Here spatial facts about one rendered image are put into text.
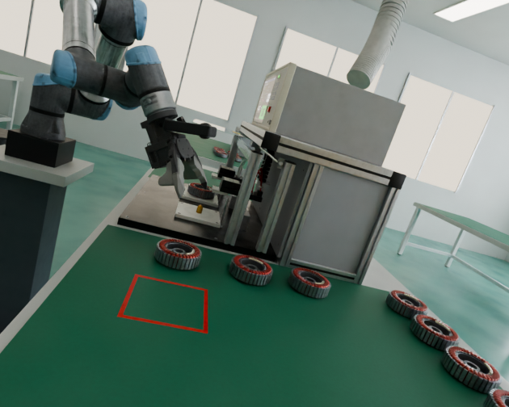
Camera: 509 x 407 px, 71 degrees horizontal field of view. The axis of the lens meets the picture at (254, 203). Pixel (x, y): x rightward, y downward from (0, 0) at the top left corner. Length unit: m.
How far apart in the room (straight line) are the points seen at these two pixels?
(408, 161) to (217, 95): 3.53
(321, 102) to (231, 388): 0.82
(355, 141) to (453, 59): 6.12
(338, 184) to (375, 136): 0.22
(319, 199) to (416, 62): 5.92
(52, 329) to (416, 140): 6.65
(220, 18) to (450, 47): 3.80
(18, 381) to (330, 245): 0.84
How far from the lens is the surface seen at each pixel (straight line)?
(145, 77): 0.87
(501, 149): 7.97
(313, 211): 1.06
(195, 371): 0.61
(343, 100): 1.15
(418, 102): 6.89
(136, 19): 1.28
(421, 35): 6.94
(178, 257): 0.86
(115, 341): 0.63
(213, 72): 5.92
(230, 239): 1.06
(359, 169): 1.07
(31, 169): 1.46
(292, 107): 1.10
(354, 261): 1.17
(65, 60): 0.94
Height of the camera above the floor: 1.13
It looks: 13 degrees down
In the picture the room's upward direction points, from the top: 18 degrees clockwise
